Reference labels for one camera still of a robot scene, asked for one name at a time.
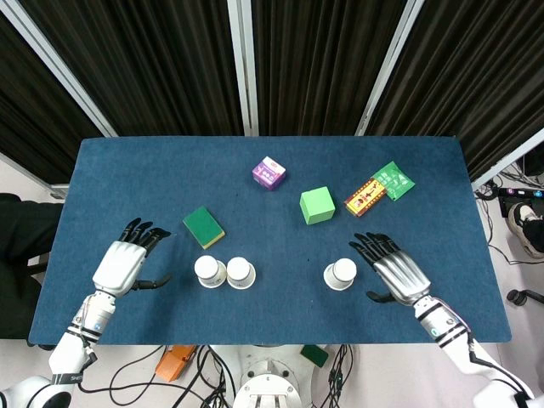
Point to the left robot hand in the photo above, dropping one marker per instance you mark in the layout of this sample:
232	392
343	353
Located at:
125	261

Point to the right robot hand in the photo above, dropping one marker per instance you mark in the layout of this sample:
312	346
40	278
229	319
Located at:
393	268

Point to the white paper cup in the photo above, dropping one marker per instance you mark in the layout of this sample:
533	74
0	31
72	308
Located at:
209	272
240	273
340	273

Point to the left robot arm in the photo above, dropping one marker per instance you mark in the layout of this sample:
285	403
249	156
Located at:
72	340

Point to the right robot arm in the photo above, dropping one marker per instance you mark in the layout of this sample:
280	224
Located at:
467	344

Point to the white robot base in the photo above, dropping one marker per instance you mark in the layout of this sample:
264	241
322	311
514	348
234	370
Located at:
272	378

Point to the red yellow snack packet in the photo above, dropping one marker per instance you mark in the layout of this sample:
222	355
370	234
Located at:
365	198

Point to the green yellow sponge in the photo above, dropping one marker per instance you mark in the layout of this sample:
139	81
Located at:
204	227

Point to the green sachet packet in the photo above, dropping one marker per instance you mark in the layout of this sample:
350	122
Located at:
394	180

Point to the light green cube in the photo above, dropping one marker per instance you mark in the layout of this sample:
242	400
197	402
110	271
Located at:
316	205

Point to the orange device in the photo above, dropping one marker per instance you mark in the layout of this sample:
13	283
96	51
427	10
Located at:
174	361

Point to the dark green sponge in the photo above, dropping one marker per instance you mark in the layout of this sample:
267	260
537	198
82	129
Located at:
315	355

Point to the blue table cloth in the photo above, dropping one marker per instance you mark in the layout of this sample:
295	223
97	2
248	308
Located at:
272	314

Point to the black chair caster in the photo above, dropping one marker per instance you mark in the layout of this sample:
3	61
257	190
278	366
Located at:
520	296

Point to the white black sneaker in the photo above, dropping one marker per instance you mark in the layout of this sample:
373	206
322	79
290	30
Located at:
525	225

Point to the black power strip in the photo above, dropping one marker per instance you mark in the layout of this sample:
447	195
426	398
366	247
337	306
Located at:
523	192

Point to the purple white carton box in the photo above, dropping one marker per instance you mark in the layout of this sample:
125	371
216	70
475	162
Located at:
268	172

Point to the black curtain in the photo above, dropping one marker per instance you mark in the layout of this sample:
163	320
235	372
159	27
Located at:
140	59

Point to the white frame post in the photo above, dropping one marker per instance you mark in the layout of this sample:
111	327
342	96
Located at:
243	64
389	64
55	64
510	163

